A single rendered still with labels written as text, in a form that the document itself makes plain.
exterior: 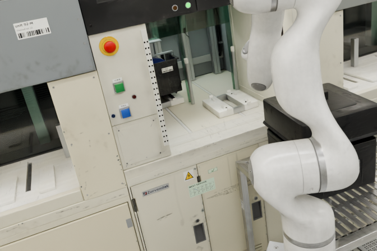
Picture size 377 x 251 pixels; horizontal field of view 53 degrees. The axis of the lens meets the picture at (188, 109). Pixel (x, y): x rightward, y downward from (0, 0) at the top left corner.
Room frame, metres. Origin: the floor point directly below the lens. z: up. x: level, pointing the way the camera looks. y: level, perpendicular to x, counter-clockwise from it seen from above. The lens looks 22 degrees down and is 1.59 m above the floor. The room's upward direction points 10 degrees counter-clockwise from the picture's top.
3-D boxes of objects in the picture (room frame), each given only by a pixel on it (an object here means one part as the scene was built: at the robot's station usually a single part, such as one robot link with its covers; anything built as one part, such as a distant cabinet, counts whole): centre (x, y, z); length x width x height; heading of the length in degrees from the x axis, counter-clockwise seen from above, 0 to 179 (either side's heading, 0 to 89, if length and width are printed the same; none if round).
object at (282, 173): (0.71, -0.20, 1.07); 0.19 x 0.12 x 0.24; 85
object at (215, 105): (1.73, -0.21, 0.89); 0.22 x 0.21 x 0.04; 17
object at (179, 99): (1.96, 0.14, 0.89); 0.22 x 0.21 x 0.04; 17
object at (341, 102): (1.19, -0.45, 1.02); 0.29 x 0.29 x 0.13; 12
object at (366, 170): (1.19, -0.45, 0.85); 0.28 x 0.28 x 0.17; 12
